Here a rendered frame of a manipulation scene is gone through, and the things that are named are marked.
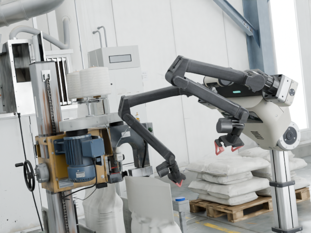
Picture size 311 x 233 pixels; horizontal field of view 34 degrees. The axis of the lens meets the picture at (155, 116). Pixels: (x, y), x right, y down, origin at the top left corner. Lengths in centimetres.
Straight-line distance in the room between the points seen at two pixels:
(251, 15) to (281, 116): 637
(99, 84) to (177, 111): 525
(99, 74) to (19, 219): 321
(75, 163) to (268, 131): 102
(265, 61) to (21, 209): 476
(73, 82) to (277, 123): 120
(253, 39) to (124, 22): 240
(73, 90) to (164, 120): 490
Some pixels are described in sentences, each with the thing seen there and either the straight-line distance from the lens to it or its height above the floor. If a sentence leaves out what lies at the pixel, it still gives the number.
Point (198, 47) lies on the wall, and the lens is 826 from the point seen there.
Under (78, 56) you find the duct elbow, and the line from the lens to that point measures 621.
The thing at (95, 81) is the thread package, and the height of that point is 161.
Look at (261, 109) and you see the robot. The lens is 255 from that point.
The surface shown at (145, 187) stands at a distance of 272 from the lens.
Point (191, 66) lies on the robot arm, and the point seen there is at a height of 161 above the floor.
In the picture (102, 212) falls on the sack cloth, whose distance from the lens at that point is 332.
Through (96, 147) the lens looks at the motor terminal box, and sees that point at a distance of 268.
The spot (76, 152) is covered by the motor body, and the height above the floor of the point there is 125.
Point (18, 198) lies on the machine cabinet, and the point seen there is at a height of 55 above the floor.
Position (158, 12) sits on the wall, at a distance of 796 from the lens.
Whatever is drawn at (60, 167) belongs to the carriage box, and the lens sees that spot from 290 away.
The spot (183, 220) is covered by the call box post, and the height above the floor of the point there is 72.
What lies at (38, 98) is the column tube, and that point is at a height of 156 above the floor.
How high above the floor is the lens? 153
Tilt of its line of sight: 3 degrees down
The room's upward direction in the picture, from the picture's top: 7 degrees counter-clockwise
